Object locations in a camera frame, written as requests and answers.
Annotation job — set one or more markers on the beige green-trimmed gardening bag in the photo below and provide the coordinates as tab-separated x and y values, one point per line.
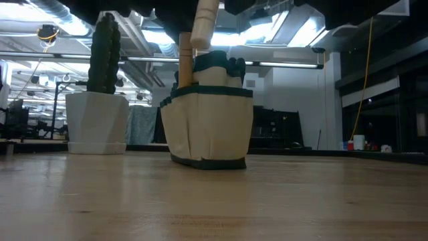
207	134

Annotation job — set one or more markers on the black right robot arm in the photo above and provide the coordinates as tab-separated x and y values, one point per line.
347	11

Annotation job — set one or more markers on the long ceiling light bar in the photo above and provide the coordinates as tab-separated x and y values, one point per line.
284	64

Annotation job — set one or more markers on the tall green cactus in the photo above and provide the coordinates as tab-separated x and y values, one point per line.
103	57

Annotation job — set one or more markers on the grey cloth cover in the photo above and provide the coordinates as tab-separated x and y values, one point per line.
140	124

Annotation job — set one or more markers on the white faceted plant pot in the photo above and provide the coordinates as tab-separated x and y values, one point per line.
97	124

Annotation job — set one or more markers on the red cup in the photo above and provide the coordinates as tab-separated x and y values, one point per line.
350	146

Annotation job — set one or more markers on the white paper roll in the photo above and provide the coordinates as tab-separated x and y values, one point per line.
359	142

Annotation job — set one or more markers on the silver ventilation duct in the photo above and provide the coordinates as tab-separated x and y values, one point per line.
301	33

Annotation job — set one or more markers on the black aluminium table frame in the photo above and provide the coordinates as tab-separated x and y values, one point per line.
317	153

